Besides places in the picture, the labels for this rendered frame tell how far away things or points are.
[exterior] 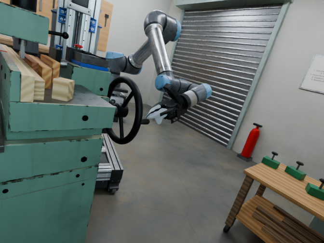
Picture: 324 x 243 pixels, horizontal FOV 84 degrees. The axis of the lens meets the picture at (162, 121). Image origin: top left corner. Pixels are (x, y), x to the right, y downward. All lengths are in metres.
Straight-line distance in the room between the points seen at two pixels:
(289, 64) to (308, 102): 0.61
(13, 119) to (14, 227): 0.29
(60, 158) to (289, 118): 2.98
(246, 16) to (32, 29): 3.43
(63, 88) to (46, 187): 0.25
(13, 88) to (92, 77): 0.33
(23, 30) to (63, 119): 0.27
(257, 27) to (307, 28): 0.68
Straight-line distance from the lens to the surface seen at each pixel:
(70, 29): 1.39
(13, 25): 0.61
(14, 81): 0.41
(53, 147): 0.50
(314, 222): 2.35
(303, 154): 3.16
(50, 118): 0.43
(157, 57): 0.92
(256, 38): 3.51
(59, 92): 0.45
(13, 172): 0.51
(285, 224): 1.75
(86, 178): 0.59
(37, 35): 0.62
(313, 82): 3.15
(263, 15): 3.63
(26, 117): 0.43
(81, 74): 0.67
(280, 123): 3.19
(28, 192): 0.55
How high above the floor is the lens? 1.02
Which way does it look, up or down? 16 degrees down
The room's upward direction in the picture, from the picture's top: 15 degrees clockwise
